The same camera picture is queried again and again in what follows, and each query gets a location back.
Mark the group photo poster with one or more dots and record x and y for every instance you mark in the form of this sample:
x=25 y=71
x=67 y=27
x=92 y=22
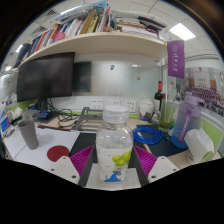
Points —
x=208 y=95

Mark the green tinted glass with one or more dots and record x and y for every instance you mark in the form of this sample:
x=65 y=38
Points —
x=166 y=116

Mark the black computer monitor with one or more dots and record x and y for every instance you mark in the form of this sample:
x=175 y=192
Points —
x=45 y=78

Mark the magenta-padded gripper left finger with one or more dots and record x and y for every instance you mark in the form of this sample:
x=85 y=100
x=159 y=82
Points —
x=66 y=168

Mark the clear plastic box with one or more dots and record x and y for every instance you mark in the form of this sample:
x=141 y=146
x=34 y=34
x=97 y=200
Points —
x=30 y=114

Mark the white wall power outlet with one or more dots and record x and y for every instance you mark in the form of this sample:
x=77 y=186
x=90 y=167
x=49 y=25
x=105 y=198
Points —
x=114 y=102
x=97 y=104
x=131 y=105

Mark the purple hanging banner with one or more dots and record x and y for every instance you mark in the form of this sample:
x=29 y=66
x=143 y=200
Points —
x=176 y=59

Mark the white tissue stack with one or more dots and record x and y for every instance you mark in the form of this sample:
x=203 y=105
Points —
x=15 y=115

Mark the small blue box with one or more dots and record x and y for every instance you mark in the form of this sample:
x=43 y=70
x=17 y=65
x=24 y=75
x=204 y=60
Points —
x=44 y=114

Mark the white tissue pack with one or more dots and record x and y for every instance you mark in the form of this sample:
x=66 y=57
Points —
x=198 y=145

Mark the grey metal laptop stand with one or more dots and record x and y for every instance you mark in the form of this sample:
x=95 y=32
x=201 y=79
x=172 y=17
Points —
x=83 y=121

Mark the dark wine bottle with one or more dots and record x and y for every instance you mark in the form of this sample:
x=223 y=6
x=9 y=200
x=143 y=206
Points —
x=159 y=96

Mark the large purple water bottle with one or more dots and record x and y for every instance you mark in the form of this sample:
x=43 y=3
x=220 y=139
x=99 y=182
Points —
x=185 y=123

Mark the black desk mat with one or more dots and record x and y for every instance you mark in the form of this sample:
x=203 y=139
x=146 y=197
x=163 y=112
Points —
x=166 y=148

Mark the wall shelf with books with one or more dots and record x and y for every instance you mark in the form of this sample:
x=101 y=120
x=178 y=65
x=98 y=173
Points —
x=96 y=40

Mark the clear plastic drink bottle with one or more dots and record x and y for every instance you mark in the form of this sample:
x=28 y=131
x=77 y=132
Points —
x=114 y=146

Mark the flat round red coaster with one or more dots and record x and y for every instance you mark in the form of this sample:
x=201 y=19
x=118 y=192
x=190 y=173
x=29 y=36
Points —
x=57 y=153

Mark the white jar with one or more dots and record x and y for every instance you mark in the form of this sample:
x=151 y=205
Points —
x=146 y=108

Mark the grey cup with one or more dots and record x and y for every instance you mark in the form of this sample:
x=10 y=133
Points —
x=29 y=133

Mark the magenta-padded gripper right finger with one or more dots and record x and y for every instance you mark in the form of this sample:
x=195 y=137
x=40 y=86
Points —
x=160 y=168

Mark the white paper sheets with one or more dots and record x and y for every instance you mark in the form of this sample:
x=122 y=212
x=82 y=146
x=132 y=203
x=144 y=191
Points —
x=50 y=138

